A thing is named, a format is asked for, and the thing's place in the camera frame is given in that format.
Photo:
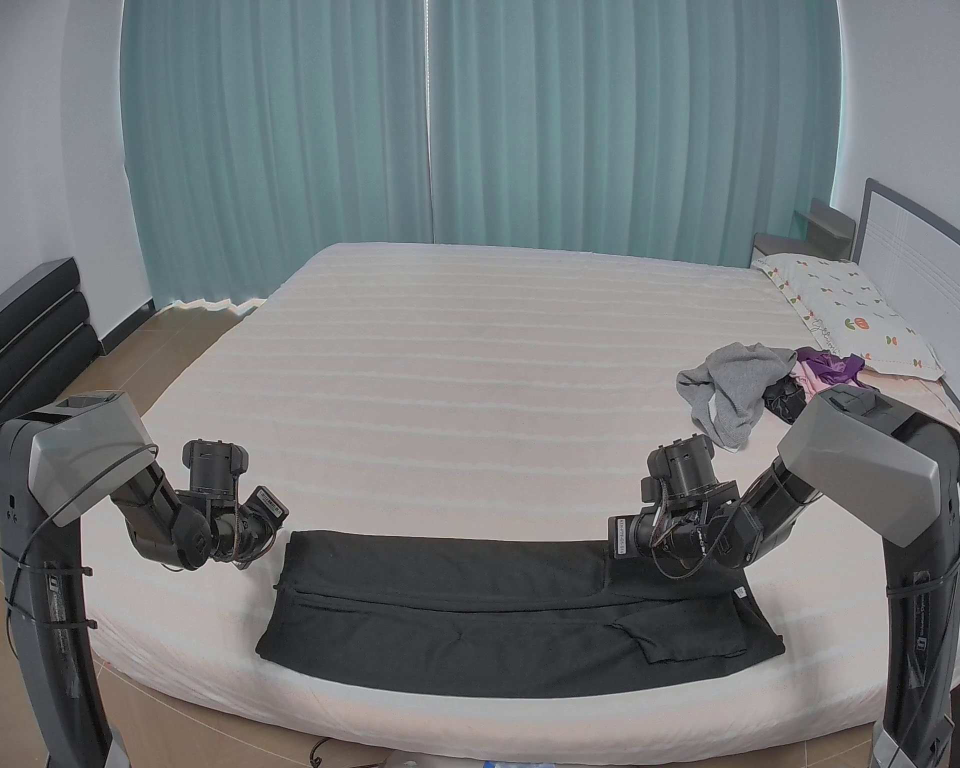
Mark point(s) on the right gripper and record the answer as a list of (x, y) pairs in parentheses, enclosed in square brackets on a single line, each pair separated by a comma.
[(660, 536)]

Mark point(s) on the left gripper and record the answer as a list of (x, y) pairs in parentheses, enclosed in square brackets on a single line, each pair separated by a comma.
[(259, 525)]

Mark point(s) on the black T-shirt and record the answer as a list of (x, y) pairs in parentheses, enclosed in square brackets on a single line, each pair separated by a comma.
[(450, 615)]

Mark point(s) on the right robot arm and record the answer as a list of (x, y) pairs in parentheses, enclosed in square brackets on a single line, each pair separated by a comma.
[(922, 637)]

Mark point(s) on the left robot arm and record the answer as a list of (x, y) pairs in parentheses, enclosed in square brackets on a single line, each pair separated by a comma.
[(52, 600)]

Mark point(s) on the bed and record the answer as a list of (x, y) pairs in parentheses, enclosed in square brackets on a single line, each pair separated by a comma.
[(487, 375)]

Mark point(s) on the pile of clothes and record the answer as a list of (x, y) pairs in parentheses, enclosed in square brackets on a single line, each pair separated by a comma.
[(832, 367)]

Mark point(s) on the grey garment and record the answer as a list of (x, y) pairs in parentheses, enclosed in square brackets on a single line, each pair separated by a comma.
[(731, 382)]

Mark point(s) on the black chest of drawers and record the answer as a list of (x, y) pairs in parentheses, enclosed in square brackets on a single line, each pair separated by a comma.
[(45, 330)]

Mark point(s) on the white printed pillow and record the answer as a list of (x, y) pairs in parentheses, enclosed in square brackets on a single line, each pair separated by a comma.
[(847, 300)]

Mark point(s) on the grey bedside table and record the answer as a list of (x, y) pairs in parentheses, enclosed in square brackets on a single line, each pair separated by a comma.
[(829, 225)]

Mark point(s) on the blue-green curtain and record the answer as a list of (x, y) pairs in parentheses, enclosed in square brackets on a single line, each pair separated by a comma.
[(622, 127), (277, 150)]

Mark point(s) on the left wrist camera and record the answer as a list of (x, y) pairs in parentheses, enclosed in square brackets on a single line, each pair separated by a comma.
[(214, 469)]

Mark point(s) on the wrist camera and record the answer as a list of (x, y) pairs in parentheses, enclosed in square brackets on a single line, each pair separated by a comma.
[(682, 465), (214, 469)]

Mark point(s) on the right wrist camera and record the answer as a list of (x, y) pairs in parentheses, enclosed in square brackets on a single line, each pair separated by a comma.
[(682, 465)]

